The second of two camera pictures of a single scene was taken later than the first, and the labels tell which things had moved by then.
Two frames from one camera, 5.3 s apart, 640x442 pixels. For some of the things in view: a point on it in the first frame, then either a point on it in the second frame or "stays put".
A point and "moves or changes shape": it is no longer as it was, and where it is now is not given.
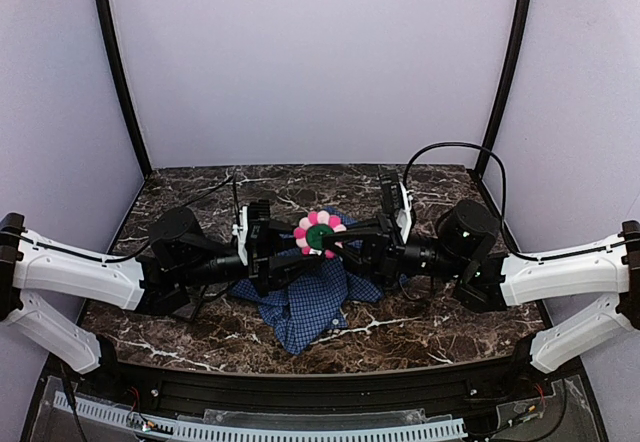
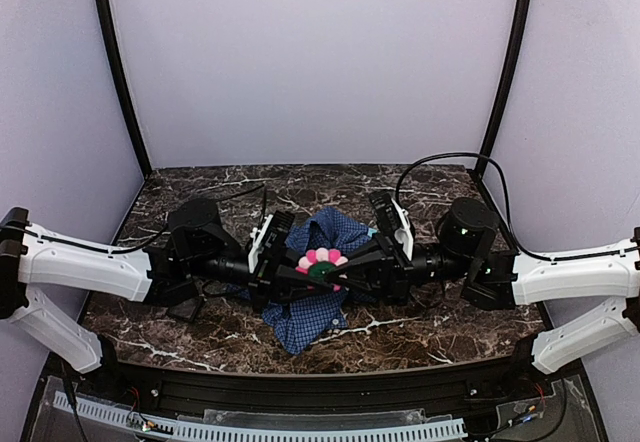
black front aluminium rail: (179, 391) stays put
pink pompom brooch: (311, 230) moves or changes shape
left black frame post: (118, 61) stays put
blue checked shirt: (307, 302) stays put
